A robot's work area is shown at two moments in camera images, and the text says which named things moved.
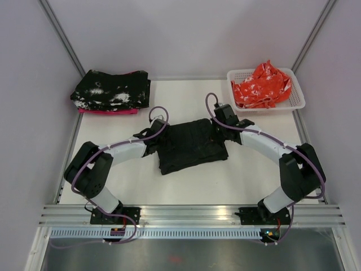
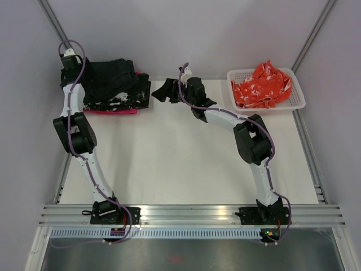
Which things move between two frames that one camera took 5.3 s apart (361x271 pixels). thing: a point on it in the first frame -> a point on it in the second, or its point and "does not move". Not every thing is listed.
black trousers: [189, 144] -> [101, 80]
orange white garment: [265, 86] does not move
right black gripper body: [220, 130] -> [190, 100]
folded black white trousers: [105, 92] does not move
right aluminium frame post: [328, 7] does not move
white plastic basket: [295, 100] does not move
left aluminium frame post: [62, 37] does not move
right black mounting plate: [261, 215] does not move
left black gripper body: [162, 141] -> [80, 66]
